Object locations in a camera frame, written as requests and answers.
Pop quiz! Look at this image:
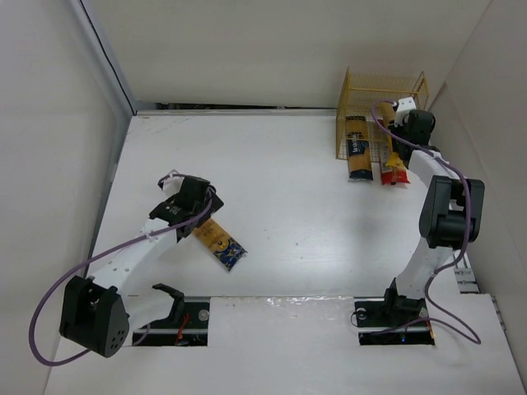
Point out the yellow spaghetti bag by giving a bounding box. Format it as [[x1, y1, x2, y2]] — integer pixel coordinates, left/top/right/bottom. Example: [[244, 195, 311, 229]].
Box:
[[375, 102, 403, 170]]

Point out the orange blue pasta bag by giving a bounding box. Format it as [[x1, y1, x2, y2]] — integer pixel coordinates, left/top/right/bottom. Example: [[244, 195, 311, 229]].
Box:
[[193, 218, 247, 272]]

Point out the red white spaghetti bag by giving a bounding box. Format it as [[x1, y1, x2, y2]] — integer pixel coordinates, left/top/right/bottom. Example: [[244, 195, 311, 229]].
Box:
[[379, 142, 410, 185]]

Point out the dark blue spaghetti bag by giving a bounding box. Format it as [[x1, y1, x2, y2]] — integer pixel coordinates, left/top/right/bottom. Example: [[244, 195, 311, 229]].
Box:
[[345, 116, 373, 181]]

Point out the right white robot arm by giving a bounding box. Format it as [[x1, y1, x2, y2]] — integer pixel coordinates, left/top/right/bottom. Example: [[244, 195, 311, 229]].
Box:
[[385, 105, 485, 310]]

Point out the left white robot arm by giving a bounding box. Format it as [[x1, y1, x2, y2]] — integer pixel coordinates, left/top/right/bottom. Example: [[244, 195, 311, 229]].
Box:
[[59, 173, 223, 358]]

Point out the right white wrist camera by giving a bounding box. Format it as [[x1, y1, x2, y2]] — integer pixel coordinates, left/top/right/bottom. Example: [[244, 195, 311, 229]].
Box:
[[394, 96, 417, 127]]

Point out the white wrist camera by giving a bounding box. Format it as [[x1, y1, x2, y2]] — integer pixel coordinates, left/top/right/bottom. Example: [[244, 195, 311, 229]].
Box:
[[394, 96, 417, 127], [157, 170, 184, 198]]

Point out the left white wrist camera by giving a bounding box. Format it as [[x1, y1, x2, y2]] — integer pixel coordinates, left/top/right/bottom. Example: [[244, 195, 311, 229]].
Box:
[[157, 170, 184, 198]]

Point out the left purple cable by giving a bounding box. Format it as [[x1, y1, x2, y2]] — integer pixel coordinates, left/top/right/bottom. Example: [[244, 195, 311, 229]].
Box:
[[27, 173, 217, 366]]

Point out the yellow wire shelf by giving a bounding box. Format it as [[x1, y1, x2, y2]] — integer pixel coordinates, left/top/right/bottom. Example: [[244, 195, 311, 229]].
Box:
[[335, 70, 429, 162]]

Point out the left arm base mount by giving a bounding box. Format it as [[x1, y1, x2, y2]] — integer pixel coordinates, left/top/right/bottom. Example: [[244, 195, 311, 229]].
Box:
[[132, 297, 211, 347]]

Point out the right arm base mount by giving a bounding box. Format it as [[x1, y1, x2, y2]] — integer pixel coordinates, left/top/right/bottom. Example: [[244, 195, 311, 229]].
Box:
[[352, 296, 435, 346]]

